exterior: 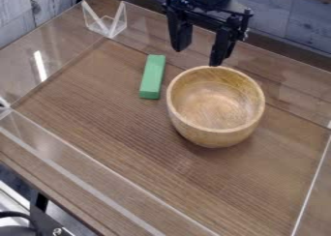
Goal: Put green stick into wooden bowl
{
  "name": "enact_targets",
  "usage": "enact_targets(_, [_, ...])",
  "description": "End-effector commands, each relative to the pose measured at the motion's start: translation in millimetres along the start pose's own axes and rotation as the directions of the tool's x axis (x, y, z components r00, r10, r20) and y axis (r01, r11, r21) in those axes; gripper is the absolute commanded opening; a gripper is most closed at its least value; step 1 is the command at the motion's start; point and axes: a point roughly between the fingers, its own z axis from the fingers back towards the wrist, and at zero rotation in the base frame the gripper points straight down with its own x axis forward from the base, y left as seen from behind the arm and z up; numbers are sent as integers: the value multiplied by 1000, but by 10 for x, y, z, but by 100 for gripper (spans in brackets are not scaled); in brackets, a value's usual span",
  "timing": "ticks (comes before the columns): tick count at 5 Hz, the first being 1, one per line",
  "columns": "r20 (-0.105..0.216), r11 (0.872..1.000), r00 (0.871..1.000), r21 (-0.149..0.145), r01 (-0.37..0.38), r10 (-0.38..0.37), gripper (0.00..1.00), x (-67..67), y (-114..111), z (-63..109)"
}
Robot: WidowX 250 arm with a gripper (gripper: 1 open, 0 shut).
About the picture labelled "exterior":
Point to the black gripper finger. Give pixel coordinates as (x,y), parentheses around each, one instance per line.
(222,47)
(180,29)

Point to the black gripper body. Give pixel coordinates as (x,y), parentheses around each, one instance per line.
(214,14)

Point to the wooden bowl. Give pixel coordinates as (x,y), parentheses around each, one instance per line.
(215,105)

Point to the green rectangular stick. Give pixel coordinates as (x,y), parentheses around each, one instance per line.
(152,77)

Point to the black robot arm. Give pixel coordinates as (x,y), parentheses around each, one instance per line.
(220,16)

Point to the clear acrylic corner bracket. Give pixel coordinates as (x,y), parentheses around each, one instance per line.
(107,26)

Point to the clear acrylic front wall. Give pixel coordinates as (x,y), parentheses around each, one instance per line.
(100,197)

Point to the black table leg bracket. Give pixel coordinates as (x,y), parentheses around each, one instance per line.
(47,224)

